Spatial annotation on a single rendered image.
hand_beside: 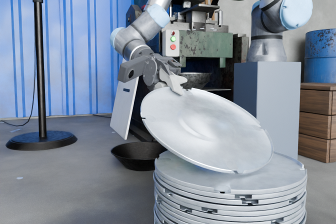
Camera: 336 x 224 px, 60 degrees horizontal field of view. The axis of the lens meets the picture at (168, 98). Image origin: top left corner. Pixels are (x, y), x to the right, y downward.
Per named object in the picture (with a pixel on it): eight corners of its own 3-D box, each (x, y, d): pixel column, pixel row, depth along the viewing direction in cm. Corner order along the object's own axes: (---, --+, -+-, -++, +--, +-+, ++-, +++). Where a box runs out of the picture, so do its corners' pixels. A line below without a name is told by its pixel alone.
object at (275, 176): (292, 151, 69) (292, 147, 69) (326, 204, 41) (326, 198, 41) (173, 143, 76) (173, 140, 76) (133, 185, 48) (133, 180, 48)
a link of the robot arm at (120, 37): (122, 19, 92) (102, 37, 91) (139, 32, 84) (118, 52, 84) (135, 36, 97) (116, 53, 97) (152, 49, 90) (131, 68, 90)
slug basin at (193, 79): (222, 89, 181) (222, 72, 180) (171, 90, 168) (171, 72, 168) (196, 86, 212) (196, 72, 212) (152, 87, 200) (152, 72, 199)
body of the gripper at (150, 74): (183, 65, 78) (159, 46, 86) (157, 64, 72) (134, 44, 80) (175, 89, 81) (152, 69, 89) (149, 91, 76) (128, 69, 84)
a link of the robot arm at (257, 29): (272, 38, 119) (273, 5, 118) (292, 34, 106) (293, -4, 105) (245, 38, 117) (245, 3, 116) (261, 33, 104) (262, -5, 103)
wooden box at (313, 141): (379, 154, 147) (383, 85, 144) (326, 163, 132) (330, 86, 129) (311, 137, 183) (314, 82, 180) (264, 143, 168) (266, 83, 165)
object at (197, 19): (220, 29, 162) (220, 4, 161) (198, 28, 157) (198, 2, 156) (199, 35, 186) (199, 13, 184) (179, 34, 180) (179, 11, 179)
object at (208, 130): (234, 96, 79) (235, 93, 79) (300, 175, 56) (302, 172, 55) (130, 82, 69) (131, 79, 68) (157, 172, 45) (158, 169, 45)
